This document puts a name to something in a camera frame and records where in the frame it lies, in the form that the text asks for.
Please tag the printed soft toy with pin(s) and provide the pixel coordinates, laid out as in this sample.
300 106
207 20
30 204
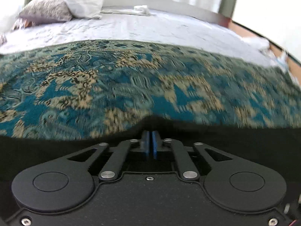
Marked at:
2 38

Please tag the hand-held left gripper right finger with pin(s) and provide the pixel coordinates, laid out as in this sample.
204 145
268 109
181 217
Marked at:
154 144

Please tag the blue and white packet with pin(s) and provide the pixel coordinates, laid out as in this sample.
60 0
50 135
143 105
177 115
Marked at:
282 61

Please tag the black pants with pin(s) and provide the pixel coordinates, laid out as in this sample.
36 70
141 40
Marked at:
47 150

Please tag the white bunched cloth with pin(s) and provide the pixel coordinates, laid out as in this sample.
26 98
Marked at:
142 9

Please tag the floral pillow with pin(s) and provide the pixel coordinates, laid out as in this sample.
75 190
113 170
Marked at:
45 10

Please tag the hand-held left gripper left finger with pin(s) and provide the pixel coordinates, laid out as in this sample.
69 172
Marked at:
147 144

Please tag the grey bed headboard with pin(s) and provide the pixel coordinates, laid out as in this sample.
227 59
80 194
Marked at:
188 10

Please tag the white bedsheet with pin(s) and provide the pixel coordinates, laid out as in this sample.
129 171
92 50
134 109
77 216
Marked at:
145 28

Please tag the white crumpled cloth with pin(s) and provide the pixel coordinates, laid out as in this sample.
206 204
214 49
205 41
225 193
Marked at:
257 43

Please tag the teal paisley blanket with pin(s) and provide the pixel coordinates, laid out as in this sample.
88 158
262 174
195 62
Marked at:
141 82

